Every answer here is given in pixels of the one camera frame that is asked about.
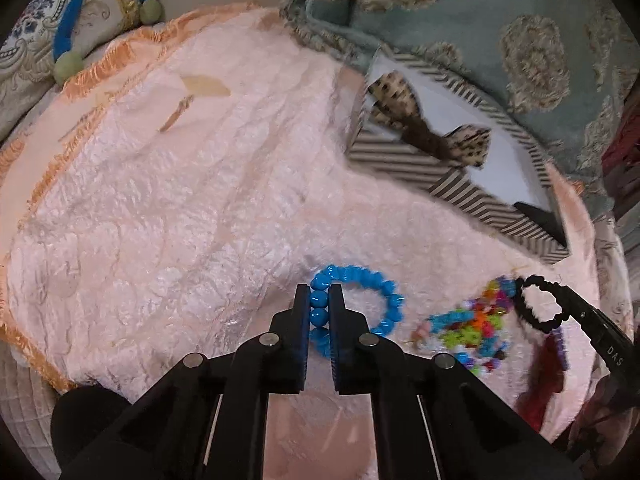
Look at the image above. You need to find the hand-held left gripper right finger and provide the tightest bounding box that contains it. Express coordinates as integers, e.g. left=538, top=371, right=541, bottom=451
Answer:
left=328, top=284, right=584, bottom=480

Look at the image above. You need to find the beige floral cloth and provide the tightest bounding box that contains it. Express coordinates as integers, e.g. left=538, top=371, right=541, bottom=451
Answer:
left=592, top=212, right=640, bottom=321

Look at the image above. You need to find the teal patterned cushion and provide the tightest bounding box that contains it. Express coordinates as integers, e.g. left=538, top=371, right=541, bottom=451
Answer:
left=280, top=0, right=640, bottom=221

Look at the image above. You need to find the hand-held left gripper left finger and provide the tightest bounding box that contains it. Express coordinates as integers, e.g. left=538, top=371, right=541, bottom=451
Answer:
left=64, top=284, right=309, bottom=480

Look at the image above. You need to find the bright multicolour bead bracelet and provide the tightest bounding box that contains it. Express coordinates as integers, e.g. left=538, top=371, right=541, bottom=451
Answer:
left=430, top=305, right=511, bottom=361

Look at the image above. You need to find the black scrunchie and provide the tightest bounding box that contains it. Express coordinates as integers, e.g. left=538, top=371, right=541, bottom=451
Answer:
left=515, top=274, right=571, bottom=333
left=515, top=202, right=569, bottom=250

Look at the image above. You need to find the floral embroidered pillow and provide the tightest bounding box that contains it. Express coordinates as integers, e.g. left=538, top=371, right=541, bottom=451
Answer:
left=0, top=0, right=156, bottom=141

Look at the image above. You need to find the white quilted bed cover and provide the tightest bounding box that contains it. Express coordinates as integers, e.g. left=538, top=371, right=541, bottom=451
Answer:
left=0, top=335, right=68, bottom=466

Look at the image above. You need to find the brown scrunchie with leopard bow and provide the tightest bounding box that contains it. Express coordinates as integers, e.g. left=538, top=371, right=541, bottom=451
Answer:
left=365, top=72, right=493, bottom=168

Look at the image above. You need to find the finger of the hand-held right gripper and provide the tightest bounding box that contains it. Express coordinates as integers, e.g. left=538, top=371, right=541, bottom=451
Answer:
left=552, top=284, right=640, bottom=386

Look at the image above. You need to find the pink quilted bedspread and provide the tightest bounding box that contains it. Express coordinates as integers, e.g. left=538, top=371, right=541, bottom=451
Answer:
left=0, top=2, right=626, bottom=446

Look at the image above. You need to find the striped cardboard box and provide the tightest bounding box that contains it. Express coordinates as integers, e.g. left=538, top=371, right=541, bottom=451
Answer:
left=345, top=45, right=571, bottom=266

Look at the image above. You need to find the dark red cloth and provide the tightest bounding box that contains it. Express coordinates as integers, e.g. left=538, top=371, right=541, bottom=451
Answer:
left=602, top=110, right=640, bottom=221

